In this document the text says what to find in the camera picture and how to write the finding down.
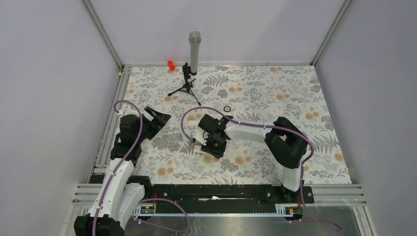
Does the grey microphone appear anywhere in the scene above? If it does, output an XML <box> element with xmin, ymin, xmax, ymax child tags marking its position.
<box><xmin>189</xmin><ymin>31</ymin><xmax>202</xmax><ymax>75</ymax></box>

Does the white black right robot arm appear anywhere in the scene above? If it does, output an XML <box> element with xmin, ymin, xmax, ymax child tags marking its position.
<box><xmin>191</xmin><ymin>114</ymin><xmax>308</xmax><ymax>203</ymax></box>

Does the orange plastic clip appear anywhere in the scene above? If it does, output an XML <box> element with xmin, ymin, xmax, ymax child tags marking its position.
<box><xmin>167</xmin><ymin>60</ymin><xmax>176</xmax><ymax>71</ymax></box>

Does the slotted grey cable duct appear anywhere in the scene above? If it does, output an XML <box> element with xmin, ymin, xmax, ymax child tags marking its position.
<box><xmin>132</xmin><ymin>204</ymin><xmax>296</xmax><ymax>220</ymax></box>

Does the black microphone stand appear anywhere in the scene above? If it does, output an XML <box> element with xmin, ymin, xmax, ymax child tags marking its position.
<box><xmin>167</xmin><ymin>62</ymin><xmax>202</xmax><ymax>106</ymax></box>

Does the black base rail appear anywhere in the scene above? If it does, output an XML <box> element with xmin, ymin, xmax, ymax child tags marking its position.
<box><xmin>140</xmin><ymin>184</ymin><xmax>315</xmax><ymax>213</ymax></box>

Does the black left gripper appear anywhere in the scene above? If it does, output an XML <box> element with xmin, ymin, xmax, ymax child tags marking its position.
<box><xmin>135</xmin><ymin>106</ymin><xmax>170</xmax><ymax>143</ymax></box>

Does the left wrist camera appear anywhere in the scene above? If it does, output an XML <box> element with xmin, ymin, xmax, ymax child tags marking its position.
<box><xmin>117</xmin><ymin>106</ymin><xmax>140</xmax><ymax>118</ymax></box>

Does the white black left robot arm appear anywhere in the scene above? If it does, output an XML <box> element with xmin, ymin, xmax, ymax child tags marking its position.
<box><xmin>74</xmin><ymin>102</ymin><xmax>171</xmax><ymax>236</ymax></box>

